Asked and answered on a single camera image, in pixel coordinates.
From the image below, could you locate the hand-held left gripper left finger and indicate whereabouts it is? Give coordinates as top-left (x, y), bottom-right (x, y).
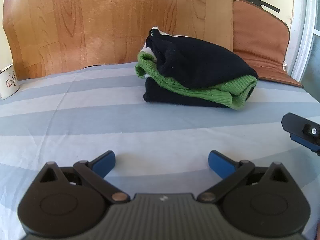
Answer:
top-left (37, 150), bottom-right (131, 203)

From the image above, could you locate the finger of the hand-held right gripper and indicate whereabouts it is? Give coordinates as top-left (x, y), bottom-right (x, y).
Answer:
top-left (281, 113), bottom-right (320, 156)

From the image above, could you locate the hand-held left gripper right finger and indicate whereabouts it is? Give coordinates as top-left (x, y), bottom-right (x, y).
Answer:
top-left (197, 150), bottom-right (288, 203)

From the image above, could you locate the green and black knit sweater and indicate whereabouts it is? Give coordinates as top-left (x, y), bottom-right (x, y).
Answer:
top-left (135, 26), bottom-right (259, 111)

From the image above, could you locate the brown cushion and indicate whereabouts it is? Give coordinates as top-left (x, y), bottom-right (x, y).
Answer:
top-left (232, 0), bottom-right (304, 88)

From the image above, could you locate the white enamel mug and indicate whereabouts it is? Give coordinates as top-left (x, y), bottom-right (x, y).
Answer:
top-left (0, 64), bottom-right (20, 100)

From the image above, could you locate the wooden board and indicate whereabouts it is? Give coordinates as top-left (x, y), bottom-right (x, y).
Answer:
top-left (2, 0), bottom-right (234, 81)

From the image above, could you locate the black tape strip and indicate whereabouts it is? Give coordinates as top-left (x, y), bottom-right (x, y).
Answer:
top-left (236, 0), bottom-right (281, 13)

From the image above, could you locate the white window frame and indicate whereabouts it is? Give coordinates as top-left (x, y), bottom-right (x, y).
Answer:
top-left (287, 0), bottom-right (320, 83)

